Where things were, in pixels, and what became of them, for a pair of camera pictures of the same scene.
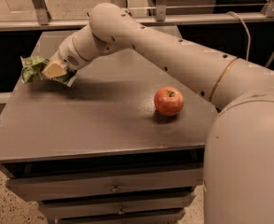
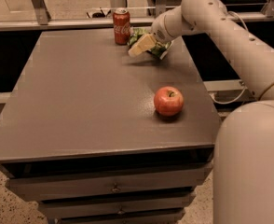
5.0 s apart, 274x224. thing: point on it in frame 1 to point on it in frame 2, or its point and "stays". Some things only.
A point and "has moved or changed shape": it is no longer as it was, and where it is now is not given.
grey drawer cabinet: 125,145 stays
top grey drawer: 68,187 stays
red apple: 168,101 stays
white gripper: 68,57 to 158,30
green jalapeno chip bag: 33,71 has moved or changed shape
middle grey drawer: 116,205 stays
